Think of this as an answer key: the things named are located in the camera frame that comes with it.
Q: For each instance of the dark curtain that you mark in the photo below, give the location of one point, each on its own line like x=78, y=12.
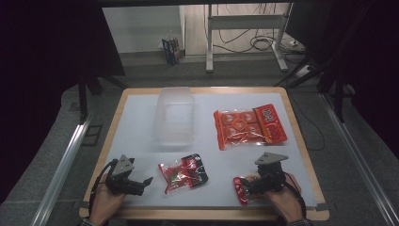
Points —
x=40, y=62
x=370, y=62

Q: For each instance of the white power strip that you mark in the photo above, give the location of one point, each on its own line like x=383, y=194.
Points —
x=295, y=44

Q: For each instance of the person's right hand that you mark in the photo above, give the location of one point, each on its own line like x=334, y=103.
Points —
x=284, y=202

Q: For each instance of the dark floor vent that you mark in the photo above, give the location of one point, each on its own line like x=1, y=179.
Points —
x=92, y=135

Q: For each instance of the clear plastic container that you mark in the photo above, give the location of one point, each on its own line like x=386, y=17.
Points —
x=174, y=116

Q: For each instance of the wooden-edged table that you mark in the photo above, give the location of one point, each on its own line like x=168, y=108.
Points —
x=207, y=215

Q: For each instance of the aluminium rail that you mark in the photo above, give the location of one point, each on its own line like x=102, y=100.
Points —
x=59, y=175
x=360, y=160

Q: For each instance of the colourful printed bag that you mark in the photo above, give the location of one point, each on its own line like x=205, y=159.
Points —
x=172, y=50

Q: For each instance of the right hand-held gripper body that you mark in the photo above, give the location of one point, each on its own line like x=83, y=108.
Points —
x=270, y=175

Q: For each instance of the red and black snack packet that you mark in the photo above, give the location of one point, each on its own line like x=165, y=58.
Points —
x=182, y=173

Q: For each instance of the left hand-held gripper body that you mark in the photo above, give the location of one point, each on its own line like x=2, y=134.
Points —
x=121, y=169

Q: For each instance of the white metal desk frame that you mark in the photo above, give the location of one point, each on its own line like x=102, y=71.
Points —
x=209, y=37

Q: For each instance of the black metal stand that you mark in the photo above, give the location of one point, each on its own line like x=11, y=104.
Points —
x=338, y=94
x=83, y=97

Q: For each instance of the person's left hand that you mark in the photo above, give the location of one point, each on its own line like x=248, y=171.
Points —
x=103, y=202

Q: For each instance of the small red snack packet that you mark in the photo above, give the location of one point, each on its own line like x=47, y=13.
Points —
x=239, y=191

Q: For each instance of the large orange-red snack packet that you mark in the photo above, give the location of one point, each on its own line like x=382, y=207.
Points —
x=249, y=126

